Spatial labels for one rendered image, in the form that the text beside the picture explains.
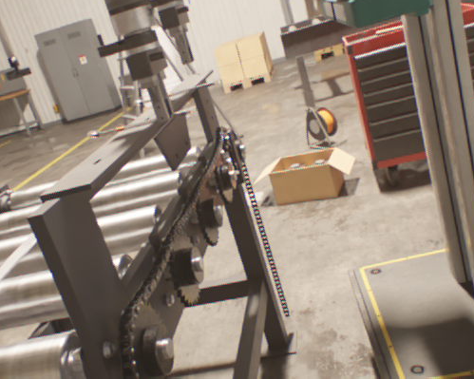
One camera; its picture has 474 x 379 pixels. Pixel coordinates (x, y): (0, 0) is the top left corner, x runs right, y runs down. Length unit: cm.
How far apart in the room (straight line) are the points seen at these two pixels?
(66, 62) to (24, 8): 153
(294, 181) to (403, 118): 80
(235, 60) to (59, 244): 864
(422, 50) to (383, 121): 178
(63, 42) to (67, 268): 1106
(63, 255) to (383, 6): 81
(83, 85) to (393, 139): 904
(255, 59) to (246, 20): 219
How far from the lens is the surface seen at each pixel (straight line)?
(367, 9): 125
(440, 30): 145
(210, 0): 1151
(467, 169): 154
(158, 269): 106
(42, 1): 1257
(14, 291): 137
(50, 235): 86
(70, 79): 1193
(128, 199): 181
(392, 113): 348
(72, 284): 88
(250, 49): 936
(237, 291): 227
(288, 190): 376
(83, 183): 89
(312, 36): 638
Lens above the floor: 136
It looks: 17 degrees down
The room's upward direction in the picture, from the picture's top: 17 degrees counter-clockwise
